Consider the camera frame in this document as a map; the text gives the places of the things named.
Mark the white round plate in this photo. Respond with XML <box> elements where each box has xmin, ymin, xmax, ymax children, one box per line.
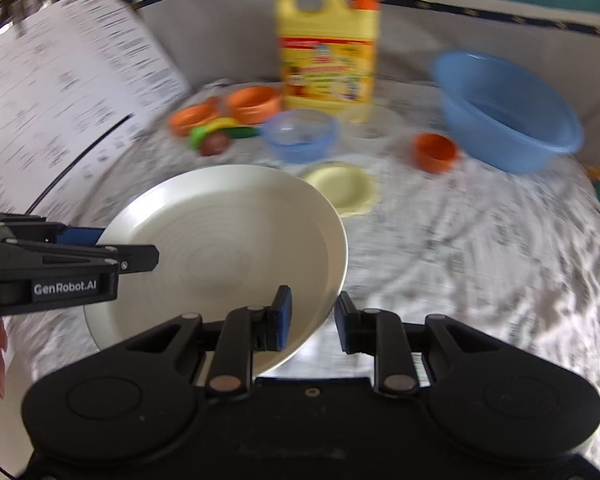
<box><xmin>84</xmin><ymin>165</ymin><xmax>349</xmax><ymax>374</ymax></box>

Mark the yellow scalloped small plate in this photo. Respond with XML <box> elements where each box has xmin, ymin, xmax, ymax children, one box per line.
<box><xmin>300</xmin><ymin>162</ymin><xmax>380</xmax><ymax>218</ymax></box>

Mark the small orange-red bowl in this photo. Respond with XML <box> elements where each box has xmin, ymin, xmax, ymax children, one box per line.
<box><xmin>413</xmin><ymin>132</ymin><xmax>460</xmax><ymax>174</ymax></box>

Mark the blue translucent bowl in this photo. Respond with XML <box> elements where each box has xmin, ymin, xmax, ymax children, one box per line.
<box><xmin>260</xmin><ymin>110</ymin><xmax>339</xmax><ymax>165</ymax></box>

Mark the clear plastic bowl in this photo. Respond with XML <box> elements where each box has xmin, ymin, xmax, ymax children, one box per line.
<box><xmin>339</xmin><ymin>103</ymin><xmax>401</xmax><ymax>142</ymax></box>

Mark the light green toy vegetable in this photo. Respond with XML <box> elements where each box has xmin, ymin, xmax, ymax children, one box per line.
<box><xmin>188</xmin><ymin>126</ymin><xmax>211</xmax><ymax>150</ymax></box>

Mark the brown toy fruit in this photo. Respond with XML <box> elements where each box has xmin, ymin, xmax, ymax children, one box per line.
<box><xmin>199</xmin><ymin>130</ymin><xmax>233</xmax><ymax>157</ymax></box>

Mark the orange toy pan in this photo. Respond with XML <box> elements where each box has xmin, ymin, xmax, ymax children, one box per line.
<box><xmin>168</xmin><ymin>98</ymin><xmax>220</xmax><ymax>136</ymax></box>

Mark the white instruction sheet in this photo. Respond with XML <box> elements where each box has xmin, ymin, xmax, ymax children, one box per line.
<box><xmin>0</xmin><ymin>0</ymin><xmax>188</xmax><ymax>223</ymax></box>

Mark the yellow toy banana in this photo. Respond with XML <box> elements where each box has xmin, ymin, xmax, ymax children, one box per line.
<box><xmin>198</xmin><ymin>117</ymin><xmax>240</xmax><ymax>132</ymax></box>

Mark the green toy cucumber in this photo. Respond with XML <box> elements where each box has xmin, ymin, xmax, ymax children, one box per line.
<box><xmin>223</xmin><ymin>126</ymin><xmax>259</xmax><ymax>140</ymax></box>

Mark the orange toy pot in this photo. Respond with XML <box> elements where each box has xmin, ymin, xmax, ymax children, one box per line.
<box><xmin>225</xmin><ymin>86</ymin><xmax>282</xmax><ymax>126</ymax></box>

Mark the large blue plastic basin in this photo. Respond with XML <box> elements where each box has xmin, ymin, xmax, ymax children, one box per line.
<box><xmin>431</xmin><ymin>51</ymin><xmax>584</xmax><ymax>174</ymax></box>

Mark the yellow dish soap jug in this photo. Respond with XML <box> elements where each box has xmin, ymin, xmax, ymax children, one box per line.
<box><xmin>275</xmin><ymin>0</ymin><xmax>380</xmax><ymax>116</ymax></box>

